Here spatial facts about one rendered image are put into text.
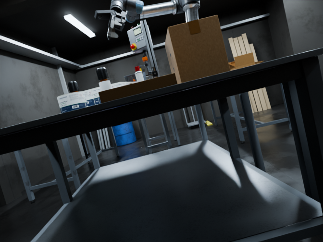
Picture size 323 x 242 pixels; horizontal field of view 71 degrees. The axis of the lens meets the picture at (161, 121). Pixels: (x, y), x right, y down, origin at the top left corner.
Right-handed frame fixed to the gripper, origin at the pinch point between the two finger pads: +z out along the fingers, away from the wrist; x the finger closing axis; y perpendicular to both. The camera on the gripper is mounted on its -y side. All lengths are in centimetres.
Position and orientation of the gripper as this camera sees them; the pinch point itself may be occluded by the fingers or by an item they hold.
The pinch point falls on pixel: (109, 32)
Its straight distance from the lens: 133.6
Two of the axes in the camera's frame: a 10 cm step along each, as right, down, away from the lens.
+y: 9.1, 1.9, 3.6
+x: -4.1, 4.7, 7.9
